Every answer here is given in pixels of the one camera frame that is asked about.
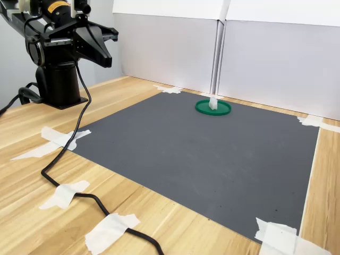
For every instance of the small white plastic terminal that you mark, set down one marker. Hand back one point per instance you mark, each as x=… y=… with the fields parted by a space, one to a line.
x=213 y=104

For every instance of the round green lid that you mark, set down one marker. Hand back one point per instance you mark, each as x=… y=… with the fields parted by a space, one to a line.
x=203 y=106

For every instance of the white plastic clip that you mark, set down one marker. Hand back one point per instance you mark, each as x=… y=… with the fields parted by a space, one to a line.
x=25 y=4

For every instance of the white partition panel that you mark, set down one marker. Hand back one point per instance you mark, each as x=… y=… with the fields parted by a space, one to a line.
x=164 y=50
x=281 y=69

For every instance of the small white camera box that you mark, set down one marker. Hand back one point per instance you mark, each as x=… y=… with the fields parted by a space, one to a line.
x=79 y=6

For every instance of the dark grey mat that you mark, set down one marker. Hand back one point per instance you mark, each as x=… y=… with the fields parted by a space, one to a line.
x=212 y=164

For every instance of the white tape piece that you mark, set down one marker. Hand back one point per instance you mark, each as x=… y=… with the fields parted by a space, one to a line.
x=63 y=195
x=279 y=239
x=170 y=89
x=34 y=152
x=55 y=136
x=109 y=231
x=313 y=121

